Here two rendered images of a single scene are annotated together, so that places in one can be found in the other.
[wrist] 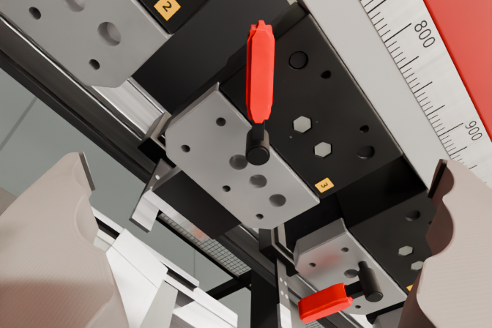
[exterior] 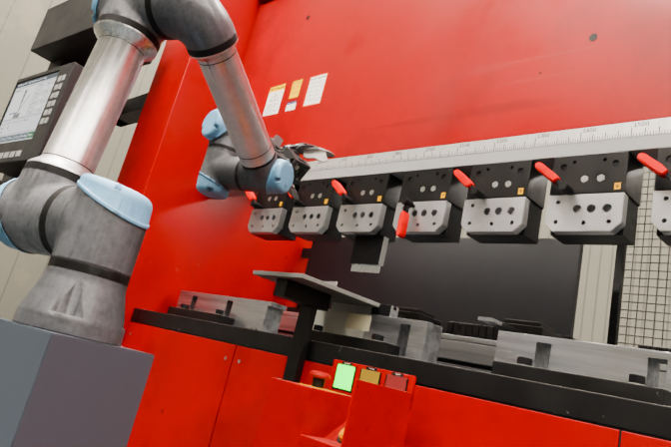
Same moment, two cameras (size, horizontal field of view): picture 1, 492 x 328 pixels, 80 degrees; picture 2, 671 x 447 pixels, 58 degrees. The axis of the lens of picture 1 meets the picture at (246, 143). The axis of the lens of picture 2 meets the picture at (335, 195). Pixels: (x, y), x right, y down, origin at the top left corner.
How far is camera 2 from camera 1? 160 cm
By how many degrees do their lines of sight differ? 80
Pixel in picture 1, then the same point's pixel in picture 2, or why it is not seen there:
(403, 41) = (367, 161)
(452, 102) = (387, 156)
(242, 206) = (363, 225)
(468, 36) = (377, 148)
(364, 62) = (363, 171)
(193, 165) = (345, 226)
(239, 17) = (452, 269)
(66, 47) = (312, 226)
